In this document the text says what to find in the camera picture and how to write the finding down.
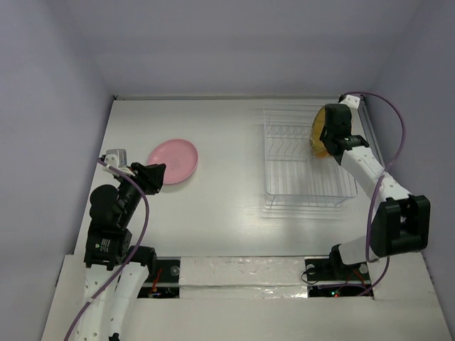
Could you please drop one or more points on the white wire dish rack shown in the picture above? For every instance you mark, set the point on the white wire dish rack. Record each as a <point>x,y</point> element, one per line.
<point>294,176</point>

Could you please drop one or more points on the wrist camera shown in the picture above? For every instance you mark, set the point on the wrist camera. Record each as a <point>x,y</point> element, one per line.
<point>115,158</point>
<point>351,100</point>

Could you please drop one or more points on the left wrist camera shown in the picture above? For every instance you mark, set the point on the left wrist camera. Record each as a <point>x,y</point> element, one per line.
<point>115,158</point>

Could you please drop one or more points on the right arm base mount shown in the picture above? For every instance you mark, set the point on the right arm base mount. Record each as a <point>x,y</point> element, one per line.
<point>322,270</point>

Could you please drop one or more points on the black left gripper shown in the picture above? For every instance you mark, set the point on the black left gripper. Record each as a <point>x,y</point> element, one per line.
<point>151,175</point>

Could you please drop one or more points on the orange round woven plate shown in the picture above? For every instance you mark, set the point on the orange round woven plate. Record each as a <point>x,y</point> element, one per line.
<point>319,150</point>

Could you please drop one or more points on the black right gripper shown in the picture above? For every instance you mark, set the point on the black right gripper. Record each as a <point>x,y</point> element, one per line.
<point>334,131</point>

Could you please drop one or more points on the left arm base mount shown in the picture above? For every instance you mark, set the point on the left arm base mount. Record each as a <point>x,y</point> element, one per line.
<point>165,282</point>

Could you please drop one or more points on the pink round plate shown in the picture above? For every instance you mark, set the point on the pink round plate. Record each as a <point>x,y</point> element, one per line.
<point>180,157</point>

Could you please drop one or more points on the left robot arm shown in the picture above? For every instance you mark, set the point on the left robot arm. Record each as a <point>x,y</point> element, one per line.
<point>115,269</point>

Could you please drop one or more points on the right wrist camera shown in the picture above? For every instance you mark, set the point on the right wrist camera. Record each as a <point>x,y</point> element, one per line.
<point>351,100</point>

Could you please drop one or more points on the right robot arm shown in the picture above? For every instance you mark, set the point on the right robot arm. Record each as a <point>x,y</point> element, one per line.
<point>397,222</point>

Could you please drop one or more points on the orange square woven tray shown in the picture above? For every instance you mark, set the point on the orange square woven tray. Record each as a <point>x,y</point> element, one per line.
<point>320,120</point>

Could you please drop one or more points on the silver foil strip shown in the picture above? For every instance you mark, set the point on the silver foil strip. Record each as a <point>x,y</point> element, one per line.
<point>257,277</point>

